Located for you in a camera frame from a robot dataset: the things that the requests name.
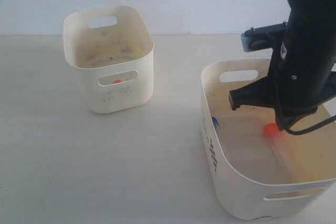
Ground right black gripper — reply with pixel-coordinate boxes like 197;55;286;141
229;23;335;130

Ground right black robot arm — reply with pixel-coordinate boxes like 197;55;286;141
228;0;335;135

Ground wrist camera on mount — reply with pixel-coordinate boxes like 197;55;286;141
240;22;288;52

